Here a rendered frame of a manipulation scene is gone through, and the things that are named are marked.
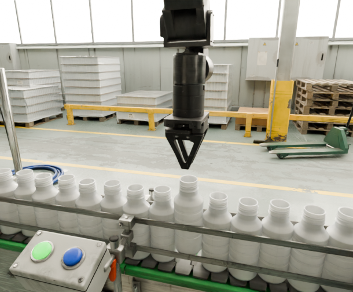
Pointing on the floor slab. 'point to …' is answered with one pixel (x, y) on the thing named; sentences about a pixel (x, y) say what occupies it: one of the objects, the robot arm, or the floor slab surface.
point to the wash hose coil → (46, 168)
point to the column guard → (279, 110)
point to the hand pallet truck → (331, 138)
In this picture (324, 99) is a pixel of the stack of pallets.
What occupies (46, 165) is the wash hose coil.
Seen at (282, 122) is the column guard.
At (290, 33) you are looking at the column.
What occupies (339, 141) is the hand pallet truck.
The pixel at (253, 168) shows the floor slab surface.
